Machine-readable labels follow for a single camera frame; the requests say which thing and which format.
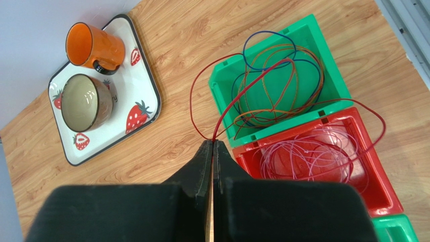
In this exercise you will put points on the strawberry pattern tray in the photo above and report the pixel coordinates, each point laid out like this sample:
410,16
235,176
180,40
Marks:
136,99

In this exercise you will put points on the green bin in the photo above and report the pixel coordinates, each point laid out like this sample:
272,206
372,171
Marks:
286,80
394,228

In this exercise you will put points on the orange mug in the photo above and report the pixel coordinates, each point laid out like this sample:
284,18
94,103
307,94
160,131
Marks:
90,47

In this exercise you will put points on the near green bin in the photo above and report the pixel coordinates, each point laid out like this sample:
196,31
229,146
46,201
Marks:
394,228

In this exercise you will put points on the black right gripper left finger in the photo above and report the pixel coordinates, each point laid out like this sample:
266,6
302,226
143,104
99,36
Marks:
177,209

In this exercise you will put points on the aluminium frame rail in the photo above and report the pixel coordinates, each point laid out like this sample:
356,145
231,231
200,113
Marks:
410,23

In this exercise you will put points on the grey ceramic bowl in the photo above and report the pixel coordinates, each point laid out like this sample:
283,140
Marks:
86,103

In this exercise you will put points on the red bin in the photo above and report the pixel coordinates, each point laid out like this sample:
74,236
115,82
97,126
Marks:
336,148

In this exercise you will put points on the far green bin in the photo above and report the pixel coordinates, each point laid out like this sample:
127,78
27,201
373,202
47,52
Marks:
286,80

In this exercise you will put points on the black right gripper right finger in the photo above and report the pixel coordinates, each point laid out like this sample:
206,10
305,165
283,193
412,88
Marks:
249,209

